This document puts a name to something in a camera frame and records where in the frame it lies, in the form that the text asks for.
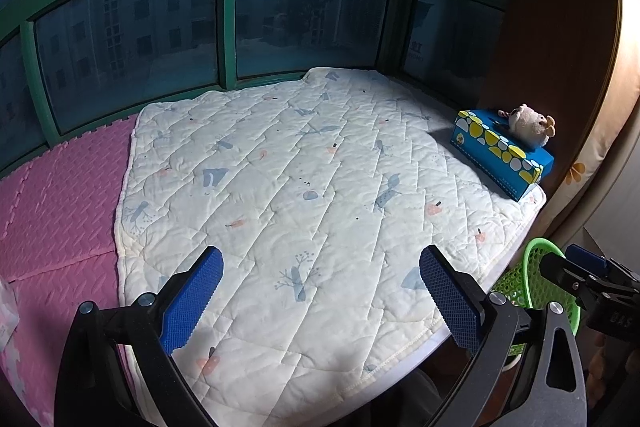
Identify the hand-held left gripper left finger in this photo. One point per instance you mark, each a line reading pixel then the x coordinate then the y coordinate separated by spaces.
pixel 192 297

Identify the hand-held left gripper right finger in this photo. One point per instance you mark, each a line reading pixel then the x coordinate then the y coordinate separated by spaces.
pixel 450 297

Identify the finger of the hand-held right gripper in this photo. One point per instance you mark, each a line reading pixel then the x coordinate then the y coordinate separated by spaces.
pixel 587 257
pixel 562 273

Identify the green plastic mesh basket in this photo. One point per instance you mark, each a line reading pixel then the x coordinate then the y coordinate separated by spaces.
pixel 520 287

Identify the person's right hand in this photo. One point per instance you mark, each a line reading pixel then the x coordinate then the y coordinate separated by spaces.
pixel 612 359

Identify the person's black trousers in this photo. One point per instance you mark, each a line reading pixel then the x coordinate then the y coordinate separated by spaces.
pixel 415 402

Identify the blue spotted tissue box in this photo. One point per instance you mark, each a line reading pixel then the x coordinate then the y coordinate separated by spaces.
pixel 500 162

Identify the floral cream curtain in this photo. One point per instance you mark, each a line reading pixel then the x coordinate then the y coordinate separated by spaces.
pixel 605 122

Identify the beige plush toy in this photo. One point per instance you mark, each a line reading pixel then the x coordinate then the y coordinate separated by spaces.
pixel 525 122

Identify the pink foam mat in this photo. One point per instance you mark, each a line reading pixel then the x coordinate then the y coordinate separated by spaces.
pixel 60 217

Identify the cream quilted blanket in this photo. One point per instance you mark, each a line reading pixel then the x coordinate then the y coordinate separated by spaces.
pixel 300 157

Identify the white tissue packet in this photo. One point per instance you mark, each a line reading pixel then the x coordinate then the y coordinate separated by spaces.
pixel 6 312

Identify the brown wooden frame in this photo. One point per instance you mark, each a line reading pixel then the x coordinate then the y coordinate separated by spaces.
pixel 550 32

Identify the green window frame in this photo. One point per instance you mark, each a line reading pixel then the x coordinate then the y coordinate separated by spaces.
pixel 227 17

